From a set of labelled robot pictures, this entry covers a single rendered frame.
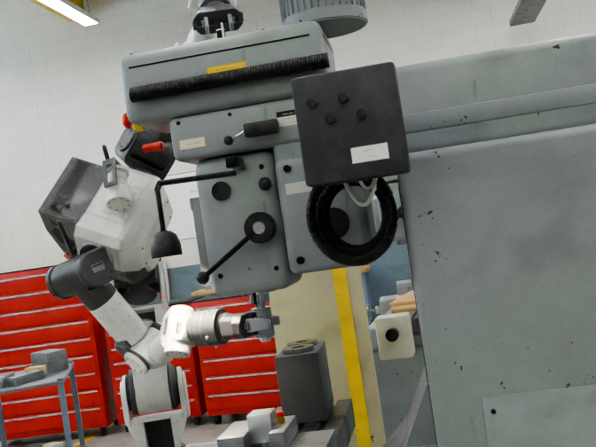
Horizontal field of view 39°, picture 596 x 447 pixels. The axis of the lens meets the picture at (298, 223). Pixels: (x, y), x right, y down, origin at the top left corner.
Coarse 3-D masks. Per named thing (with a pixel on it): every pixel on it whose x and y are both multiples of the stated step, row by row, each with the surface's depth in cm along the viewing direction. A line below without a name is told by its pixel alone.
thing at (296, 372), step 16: (288, 352) 231; (304, 352) 231; (320, 352) 235; (288, 368) 229; (304, 368) 229; (320, 368) 230; (288, 384) 229; (304, 384) 229; (320, 384) 228; (288, 400) 229; (304, 400) 229; (320, 400) 228; (304, 416) 229; (320, 416) 228
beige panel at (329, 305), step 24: (288, 288) 373; (312, 288) 371; (336, 288) 369; (360, 288) 368; (288, 312) 373; (312, 312) 371; (336, 312) 370; (360, 312) 368; (288, 336) 373; (312, 336) 371; (336, 336) 370; (360, 336) 368; (336, 360) 370; (360, 360) 368; (336, 384) 370; (360, 384) 368; (360, 408) 368; (360, 432) 368; (384, 432) 371
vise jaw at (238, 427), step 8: (232, 424) 190; (240, 424) 188; (224, 432) 183; (232, 432) 182; (240, 432) 181; (216, 440) 178; (224, 440) 177; (232, 440) 177; (240, 440) 177; (248, 440) 180
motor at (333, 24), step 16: (288, 0) 191; (304, 0) 188; (320, 0) 187; (336, 0) 187; (352, 0) 189; (288, 16) 192; (304, 16) 187; (320, 16) 186; (336, 16) 187; (352, 16) 189; (336, 32) 200; (352, 32) 203
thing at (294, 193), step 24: (288, 168) 185; (288, 192) 186; (360, 192) 184; (288, 216) 186; (336, 216) 184; (360, 216) 184; (288, 240) 186; (312, 240) 185; (360, 240) 184; (312, 264) 185; (336, 264) 185
